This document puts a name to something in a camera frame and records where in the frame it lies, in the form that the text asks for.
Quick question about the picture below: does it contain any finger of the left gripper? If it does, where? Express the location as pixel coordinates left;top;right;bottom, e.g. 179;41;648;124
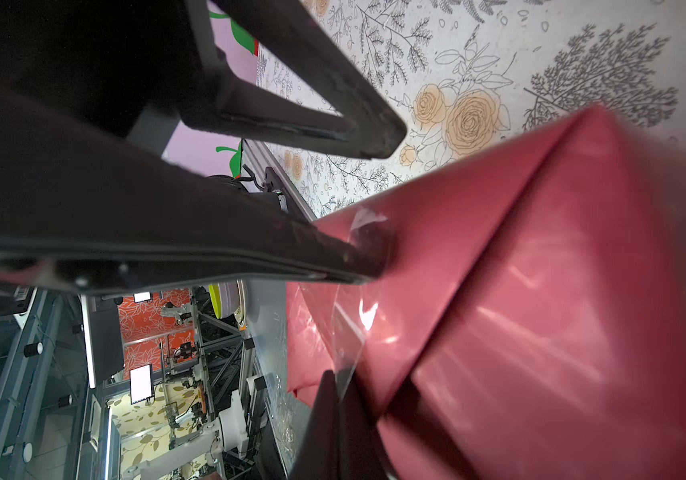
174;1;407;160
0;88;376;285

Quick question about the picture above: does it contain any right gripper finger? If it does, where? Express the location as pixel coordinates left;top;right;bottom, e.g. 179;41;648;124
288;370;388;480

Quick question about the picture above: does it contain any maroon wrapping paper sheet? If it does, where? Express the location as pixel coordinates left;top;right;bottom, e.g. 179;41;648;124
287;107;686;479

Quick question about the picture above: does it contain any floral table mat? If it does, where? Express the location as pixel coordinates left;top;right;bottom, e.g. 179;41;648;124
268;1;686;217

